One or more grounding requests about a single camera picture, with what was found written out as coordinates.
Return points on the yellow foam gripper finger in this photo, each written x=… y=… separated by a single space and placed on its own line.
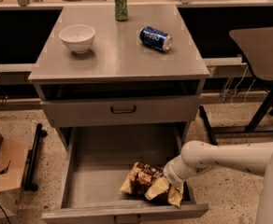
x=158 y=187

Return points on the brown chip bag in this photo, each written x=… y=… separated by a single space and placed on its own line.
x=142 y=176

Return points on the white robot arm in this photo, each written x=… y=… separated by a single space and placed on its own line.
x=197 y=157

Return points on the open grey middle drawer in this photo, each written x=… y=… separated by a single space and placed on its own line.
x=98 y=160

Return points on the closed grey top drawer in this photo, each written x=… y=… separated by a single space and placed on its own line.
x=121 y=111

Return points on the grey drawer cabinet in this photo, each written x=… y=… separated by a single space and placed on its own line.
x=118 y=64

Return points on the black floor bar right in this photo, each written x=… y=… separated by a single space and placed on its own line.
x=204 y=117

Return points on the black floor bar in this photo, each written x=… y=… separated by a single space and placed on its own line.
x=29 y=185
x=204 y=117

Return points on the black floor bar left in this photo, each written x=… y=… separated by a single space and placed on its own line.
x=29 y=185

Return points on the blue pepsi can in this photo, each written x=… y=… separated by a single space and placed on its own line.
x=155 y=38

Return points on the cardboard box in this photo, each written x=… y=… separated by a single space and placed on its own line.
x=13 y=155

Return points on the white ceramic bowl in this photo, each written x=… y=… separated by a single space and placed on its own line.
x=78 y=38

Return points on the black side table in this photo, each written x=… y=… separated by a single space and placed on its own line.
x=256 y=45

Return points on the green drink can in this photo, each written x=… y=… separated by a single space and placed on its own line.
x=121 y=10

